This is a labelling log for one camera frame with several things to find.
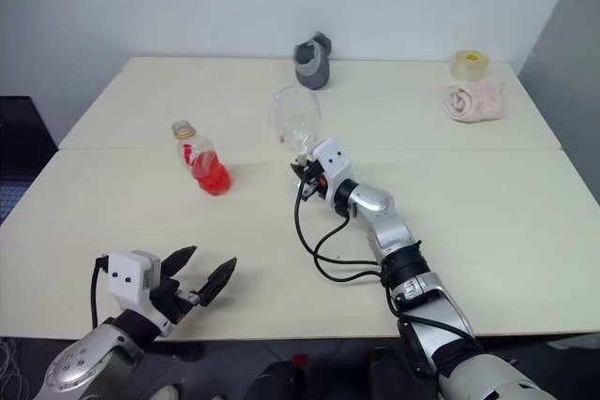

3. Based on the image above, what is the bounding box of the black cabinet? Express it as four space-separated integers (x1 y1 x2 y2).
0 95 60 226

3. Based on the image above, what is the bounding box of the red liquid plastic bottle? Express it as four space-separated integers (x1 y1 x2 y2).
171 119 233 196

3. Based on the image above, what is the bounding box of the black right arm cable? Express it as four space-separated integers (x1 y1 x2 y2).
293 179 479 340

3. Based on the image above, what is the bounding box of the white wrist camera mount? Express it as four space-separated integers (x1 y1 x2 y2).
311 138 353 204
106 250 173 338

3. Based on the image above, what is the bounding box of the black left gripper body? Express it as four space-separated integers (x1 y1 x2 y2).
149 276 207 326

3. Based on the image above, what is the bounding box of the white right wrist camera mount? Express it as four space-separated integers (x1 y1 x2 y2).
311 138 353 204

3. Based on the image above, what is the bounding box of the dark rounded shape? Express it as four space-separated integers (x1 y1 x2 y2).
367 347 409 400
246 360 306 400

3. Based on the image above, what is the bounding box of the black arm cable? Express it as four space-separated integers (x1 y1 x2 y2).
293 179 479 340
91 255 112 329

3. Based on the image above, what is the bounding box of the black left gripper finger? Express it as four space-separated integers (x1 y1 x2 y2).
161 244 199 280
196 257 238 310

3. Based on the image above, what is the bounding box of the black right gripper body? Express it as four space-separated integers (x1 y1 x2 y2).
298 158 328 205

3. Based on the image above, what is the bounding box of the rolled pink towel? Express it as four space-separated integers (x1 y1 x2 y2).
442 80 508 124

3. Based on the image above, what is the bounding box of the clear wine glass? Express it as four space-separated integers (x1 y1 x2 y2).
270 84 323 162

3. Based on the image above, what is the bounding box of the grey gridded panel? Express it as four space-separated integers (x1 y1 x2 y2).
0 174 27 223

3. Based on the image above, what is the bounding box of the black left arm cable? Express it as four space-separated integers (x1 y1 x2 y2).
91 255 112 329

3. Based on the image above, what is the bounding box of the white cable bundle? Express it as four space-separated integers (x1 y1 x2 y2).
0 336 24 396

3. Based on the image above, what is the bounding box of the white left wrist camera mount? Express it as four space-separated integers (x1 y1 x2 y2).
106 250 173 338

